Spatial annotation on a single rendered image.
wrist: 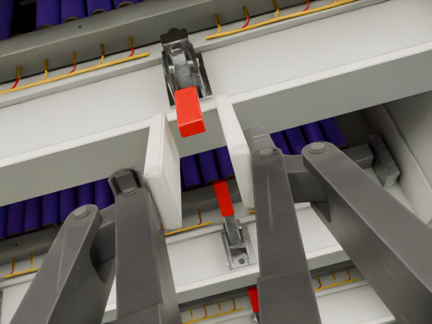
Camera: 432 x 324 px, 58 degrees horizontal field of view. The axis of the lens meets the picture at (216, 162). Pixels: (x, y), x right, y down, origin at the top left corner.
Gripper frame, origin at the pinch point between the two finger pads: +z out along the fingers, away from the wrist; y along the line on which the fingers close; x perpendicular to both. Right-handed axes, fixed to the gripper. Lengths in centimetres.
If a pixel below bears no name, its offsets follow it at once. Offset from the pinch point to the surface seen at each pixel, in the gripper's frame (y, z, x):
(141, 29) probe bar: -2.2, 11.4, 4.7
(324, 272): 10.0, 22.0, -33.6
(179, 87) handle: -0.3, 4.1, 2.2
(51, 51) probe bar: -8.6, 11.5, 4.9
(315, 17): 9.5, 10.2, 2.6
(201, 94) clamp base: 0.7, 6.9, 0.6
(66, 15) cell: -7.3, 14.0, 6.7
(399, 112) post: 18.0, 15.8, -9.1
